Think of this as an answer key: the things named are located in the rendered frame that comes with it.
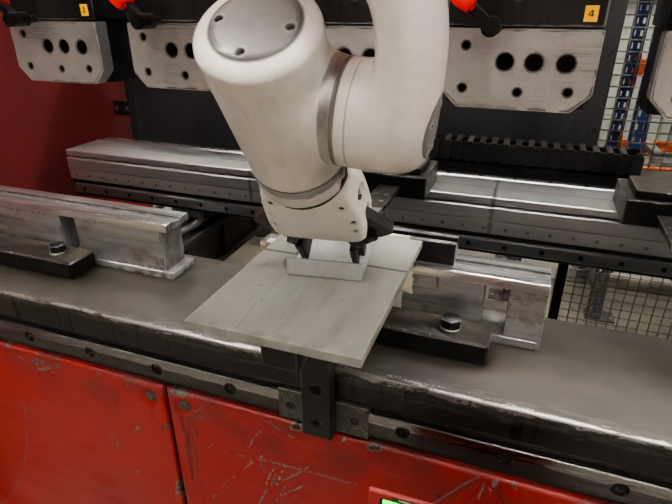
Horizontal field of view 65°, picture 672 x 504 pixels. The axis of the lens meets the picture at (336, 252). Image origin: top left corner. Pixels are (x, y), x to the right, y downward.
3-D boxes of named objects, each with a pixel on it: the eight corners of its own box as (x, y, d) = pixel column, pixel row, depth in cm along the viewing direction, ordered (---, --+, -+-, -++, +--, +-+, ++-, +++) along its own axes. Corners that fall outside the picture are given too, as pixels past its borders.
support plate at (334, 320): (184, 329, 51) (183, 320, 50) (294, 228, 73) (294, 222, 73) (361, 369, 45) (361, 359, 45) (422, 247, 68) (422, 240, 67)
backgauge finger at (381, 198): (322, 224, 76) (321, 191, 74) (372, 174, 98) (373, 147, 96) (403, 236, 72) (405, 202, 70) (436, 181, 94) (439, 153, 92)
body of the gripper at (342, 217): (366, 132, 46) (375, 197, 56) (257, 126, 48) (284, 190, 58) (353, 206, 43) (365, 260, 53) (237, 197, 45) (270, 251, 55)
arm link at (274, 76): (369, 118, 44) (268, 103, 46) (352, -20, 32) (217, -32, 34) (340, 204, 41) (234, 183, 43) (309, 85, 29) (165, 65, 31)
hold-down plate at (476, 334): (264, 320, 73) (263, 302, 72) (281, 301, 78) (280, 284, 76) (485, 367, 64) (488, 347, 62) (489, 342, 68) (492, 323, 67)
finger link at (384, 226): (404, 210, 51) (386, 232, 56) (328, 190, 50) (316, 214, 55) (402, 221, 51) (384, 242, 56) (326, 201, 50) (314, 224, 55)
